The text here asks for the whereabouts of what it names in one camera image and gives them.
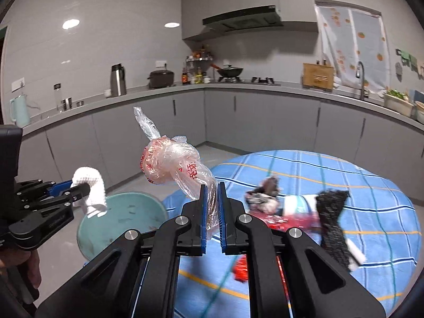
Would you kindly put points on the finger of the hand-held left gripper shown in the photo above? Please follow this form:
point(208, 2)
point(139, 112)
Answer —
point(61, 188)
point(46, 222)

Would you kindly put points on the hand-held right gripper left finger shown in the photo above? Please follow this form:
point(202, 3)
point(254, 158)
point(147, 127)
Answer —
point(202, 218)

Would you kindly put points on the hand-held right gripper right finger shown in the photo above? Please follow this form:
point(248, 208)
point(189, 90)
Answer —
point(223, 225)

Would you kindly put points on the white cloth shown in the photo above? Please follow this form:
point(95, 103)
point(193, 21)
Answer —
point(94, 185)

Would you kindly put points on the red orange snack bag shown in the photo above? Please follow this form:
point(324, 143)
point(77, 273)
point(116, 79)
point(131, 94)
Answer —
point(241, 270)

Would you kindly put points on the red transparent plastic film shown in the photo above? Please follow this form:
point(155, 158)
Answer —
point(281, 221)

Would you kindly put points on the knotted clear plastic bag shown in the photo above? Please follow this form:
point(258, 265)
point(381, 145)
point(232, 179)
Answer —
point(165, 162)

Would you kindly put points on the white blue paper cup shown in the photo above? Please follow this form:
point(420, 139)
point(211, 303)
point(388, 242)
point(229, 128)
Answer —
point(298, 205)

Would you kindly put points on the person's left hand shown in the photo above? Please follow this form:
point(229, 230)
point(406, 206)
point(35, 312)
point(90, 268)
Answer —
point(33, 268)

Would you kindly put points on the pale green electric kettle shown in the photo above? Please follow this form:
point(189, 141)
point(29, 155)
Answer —
point(20, 112)

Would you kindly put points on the crumpled plaid cloth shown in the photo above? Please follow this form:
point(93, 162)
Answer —
point(265, 198)

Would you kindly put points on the black mesh net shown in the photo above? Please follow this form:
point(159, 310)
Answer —
point(331, 225)

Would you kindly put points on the grey kitchen counter cabinets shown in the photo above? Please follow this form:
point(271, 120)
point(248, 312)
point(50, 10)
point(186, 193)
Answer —
point(265, 116)

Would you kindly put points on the steel thermos jug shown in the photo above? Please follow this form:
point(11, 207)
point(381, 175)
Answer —
point(118, 82)

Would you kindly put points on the round ceiling light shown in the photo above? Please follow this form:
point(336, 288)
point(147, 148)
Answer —
point(172, 25)
point(71, 24)

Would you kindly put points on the dark sauce bottle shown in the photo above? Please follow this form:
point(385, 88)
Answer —
point(184, 78)

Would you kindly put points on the blue plaid tablecloth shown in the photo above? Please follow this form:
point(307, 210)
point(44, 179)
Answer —
point(364, 188)

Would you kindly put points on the black rice cooker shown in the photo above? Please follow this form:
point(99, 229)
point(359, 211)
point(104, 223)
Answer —
point(161, 78)

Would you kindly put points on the black wok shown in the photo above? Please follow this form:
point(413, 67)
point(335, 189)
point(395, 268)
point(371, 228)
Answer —
point(230, 72)

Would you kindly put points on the black gas stove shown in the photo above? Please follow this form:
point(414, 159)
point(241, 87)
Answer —
point(261, 80)

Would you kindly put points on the metal spice rack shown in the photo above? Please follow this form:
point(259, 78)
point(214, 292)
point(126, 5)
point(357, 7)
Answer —
point(198, 63)

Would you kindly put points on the wooden cutting board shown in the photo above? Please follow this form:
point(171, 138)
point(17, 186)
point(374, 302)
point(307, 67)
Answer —
point(318, 76)

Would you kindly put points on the black range hood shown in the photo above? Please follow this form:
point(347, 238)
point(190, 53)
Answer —
point(241, 20)

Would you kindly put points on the steel kitchen faucet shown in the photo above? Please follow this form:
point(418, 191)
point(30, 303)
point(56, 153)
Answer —
point(359, 73)

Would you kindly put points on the cream basin with vegetables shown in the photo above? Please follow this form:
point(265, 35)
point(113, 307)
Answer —
point(397, 106)

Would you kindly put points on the cream plastic basin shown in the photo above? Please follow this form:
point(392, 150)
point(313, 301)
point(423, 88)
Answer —
point(420, 114)

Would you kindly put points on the white orange printed curtain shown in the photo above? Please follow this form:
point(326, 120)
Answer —
point(357, 39)

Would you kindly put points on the hanging green cloths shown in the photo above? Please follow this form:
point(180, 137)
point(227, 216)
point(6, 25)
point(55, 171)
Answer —
point(410, 59)

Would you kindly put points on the white wall socket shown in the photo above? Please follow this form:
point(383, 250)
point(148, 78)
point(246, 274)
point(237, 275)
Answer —
point(161, 63)
point(18, 85)

